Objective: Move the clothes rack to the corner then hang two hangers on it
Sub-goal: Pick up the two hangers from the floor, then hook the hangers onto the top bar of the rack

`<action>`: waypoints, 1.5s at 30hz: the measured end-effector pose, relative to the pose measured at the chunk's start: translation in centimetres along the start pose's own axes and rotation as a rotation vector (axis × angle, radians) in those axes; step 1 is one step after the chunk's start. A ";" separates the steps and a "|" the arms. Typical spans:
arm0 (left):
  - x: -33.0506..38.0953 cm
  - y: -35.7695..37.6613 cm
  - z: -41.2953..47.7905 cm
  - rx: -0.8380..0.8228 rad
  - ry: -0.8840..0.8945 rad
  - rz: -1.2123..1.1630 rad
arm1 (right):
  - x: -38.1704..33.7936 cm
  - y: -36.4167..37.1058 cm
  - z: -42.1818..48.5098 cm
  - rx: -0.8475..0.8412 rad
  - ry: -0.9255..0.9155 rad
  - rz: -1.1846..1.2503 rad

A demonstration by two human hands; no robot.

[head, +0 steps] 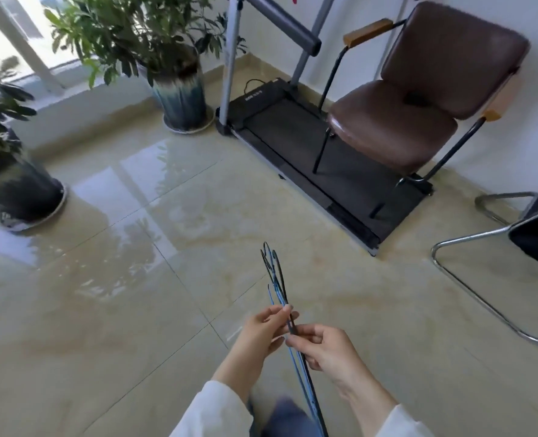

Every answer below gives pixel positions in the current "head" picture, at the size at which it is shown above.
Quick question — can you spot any person's left hand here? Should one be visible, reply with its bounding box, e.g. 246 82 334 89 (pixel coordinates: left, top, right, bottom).
225 304 300 383

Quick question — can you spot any person's right hand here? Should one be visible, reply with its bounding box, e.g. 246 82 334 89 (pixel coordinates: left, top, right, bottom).
285 324 374 399

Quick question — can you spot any blue wire hanger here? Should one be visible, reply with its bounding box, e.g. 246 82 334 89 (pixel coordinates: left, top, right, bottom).
266 249 324 437

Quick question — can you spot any black plastic hanger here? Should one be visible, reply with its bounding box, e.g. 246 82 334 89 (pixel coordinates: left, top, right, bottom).
259 242 329 437

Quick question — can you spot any person's right forearm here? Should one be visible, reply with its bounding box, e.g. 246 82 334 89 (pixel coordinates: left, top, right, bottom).
339 375 433 437

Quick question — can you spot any person's left forearm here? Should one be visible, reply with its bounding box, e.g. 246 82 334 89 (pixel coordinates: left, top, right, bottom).
171 359 263 437

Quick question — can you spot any person's blue jeans leg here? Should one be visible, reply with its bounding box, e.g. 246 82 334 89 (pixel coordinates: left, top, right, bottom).
248 395 324 437

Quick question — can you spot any black grey treadmill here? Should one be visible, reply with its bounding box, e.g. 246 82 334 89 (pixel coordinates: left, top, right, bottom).
214 0 433 258

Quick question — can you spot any potted plant blue white pot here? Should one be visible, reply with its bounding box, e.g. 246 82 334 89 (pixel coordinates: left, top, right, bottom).
43 0 247 135

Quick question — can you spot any potted plant dark blue pot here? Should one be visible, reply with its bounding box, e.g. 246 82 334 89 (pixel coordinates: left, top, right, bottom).
0 31 69 232

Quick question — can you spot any brown leather armchair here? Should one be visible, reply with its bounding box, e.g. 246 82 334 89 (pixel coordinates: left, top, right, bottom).
312 0 532 219

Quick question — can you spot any large window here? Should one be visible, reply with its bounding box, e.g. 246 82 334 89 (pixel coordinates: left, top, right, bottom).
0 0 87 94

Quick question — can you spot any black floor cable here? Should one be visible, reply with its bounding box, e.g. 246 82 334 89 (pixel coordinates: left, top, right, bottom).
243 78 281 95

